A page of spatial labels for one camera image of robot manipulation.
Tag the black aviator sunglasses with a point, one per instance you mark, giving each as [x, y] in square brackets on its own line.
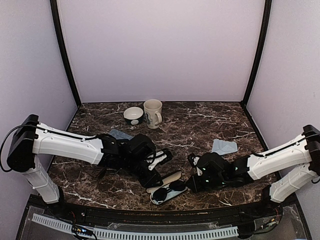
[177, 185]

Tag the blue grey glasses case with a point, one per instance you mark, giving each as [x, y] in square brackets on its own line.
[119, 135]

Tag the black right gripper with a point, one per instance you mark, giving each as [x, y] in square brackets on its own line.
[196, 187]

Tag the light blue cleaning cloth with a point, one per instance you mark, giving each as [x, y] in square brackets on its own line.
[170, 195]

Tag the black glasses case beige lining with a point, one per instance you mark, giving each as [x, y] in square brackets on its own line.
[176, 175]

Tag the folded light blue cloth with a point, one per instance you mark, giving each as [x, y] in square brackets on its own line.
[222, 147]

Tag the black corner post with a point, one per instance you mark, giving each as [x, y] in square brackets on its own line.
[63, 52]
[258, 53]

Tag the black front rail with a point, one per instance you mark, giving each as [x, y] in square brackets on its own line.
[224, 207]

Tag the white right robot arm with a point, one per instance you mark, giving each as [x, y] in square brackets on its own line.
[302, 154]

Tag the black left corner post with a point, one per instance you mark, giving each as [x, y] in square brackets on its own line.
[63, 52]

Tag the black right corner post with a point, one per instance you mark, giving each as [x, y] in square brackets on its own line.
[258, 53]

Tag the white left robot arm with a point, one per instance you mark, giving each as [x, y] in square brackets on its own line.
[33, 138]

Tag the cream ceramic mug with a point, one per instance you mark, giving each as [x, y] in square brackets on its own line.
[153, 113]

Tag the brown tinted sunglasses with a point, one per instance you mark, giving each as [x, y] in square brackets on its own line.
[96, 173]

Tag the white teal ceramic bowl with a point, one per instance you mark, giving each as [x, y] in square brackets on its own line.
[134, 116]

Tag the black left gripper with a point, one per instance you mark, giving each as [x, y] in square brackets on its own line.
[148, 182]

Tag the white slotted cable duct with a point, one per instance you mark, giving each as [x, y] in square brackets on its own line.
[121, 231]

